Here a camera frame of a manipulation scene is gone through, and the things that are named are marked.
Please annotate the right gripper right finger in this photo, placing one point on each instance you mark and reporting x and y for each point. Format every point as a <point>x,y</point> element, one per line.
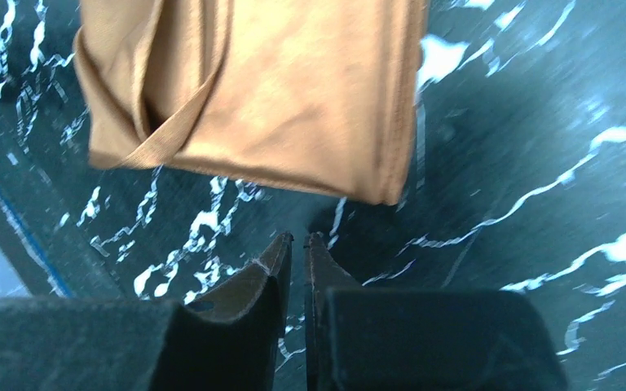
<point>322,274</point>

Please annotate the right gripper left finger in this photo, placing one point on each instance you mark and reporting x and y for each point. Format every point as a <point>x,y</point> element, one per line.
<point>227,339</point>

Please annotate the orange cloth napkin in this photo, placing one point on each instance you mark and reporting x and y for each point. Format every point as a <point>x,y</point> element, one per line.
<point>311,96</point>

